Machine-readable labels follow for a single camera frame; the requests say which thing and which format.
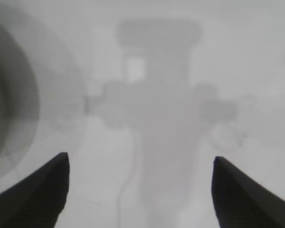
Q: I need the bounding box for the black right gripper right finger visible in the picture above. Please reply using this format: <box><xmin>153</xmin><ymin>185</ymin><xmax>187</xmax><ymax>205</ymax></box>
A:
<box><xmin>211</xmin><ymin>155</ymin><xmax>285</xmax><ymax>228</ymax></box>

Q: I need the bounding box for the stainless steel mixing bowl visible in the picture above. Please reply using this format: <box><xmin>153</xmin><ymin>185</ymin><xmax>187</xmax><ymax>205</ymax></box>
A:
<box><xmin>0</xmin><ymin>9</ymin><xmax>41</xmax><ymax>183</ymax></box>

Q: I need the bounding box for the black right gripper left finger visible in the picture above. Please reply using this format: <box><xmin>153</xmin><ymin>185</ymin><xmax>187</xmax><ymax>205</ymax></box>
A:
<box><xmin>0</xmin><ymin>152</ymin><xmax>70</xmax><ymax>228</ymax></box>

